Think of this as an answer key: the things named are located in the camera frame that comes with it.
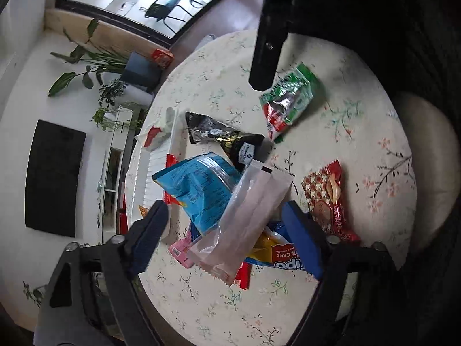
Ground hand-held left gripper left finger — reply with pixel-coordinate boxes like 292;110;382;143
34;199;171;346

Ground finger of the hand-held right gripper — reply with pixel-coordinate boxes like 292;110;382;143
248;0;301;91

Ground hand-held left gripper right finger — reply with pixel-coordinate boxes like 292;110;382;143
281;200;400;346

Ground blue and yellow cake packet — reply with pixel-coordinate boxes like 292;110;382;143
189;220;315;272

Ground white translucent snack packet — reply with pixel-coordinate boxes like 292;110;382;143
185;159;294;287

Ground green snack packet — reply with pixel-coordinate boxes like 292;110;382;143
259;62;323;143

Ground white plastic tray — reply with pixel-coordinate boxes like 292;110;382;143
126;107;235;240

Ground blue snack packet clear edge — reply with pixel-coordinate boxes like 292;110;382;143
151;153;243;236

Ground pink snack packet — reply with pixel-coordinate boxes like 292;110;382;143
169;229;197;269

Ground red star-patterned snack packet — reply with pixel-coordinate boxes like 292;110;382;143
301;160;361;246

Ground white television cabinet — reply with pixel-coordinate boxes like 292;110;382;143
95;108;145;246

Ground small white object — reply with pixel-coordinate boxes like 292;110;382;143
194;34;216;49

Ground red gift bag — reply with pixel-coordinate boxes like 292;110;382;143
150;48;174;70

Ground black snack packet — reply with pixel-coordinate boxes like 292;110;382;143
185;111;265;168

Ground black balcony chair teal seat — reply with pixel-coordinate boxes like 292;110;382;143
139;0;195;33

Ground white and red snack packet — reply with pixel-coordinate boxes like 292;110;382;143
134;107;179;151

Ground blue square planter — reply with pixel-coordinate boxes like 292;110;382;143
120;51;163;89

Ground tall white planter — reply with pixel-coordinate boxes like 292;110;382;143
124;84;155;106

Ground trailing vine plant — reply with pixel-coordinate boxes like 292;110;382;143
92;105;145;132

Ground person's black knit sweater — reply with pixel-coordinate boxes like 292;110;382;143
288;0;461;346

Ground small leafy plant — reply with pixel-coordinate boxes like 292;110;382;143
98;78;127;107

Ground large broad-leaf plant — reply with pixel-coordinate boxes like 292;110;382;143
48;18;130;97

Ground beige curtain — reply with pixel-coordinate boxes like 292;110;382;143
43;7;170;56

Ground black wall television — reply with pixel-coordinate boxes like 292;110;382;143
24;119;87;238

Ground black window frame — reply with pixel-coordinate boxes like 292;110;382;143
54;0;267;42

